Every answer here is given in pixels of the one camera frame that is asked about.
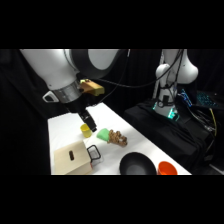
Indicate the yellow plastic cup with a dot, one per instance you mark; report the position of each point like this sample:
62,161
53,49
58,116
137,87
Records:
86,131

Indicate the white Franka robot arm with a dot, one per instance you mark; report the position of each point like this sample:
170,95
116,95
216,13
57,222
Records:
53,68

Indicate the yellow-brown wrist camera box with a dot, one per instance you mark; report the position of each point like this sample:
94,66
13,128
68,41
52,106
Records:
91,87

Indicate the black curtain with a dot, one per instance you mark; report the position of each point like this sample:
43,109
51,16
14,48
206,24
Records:
20,126

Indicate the brown pinecone toy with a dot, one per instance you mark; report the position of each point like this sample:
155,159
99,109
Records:
117,138

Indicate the orange bowl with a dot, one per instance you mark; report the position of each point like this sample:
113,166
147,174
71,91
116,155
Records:
167,168

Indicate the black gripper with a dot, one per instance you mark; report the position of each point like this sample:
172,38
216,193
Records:
77,106

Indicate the black bowl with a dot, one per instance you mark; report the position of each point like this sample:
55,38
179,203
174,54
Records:
137,164

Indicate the black cloth-covered robot stand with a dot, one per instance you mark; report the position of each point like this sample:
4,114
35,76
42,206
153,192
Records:
166,133

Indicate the light wooden drawer box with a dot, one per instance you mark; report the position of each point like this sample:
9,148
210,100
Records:
71,160

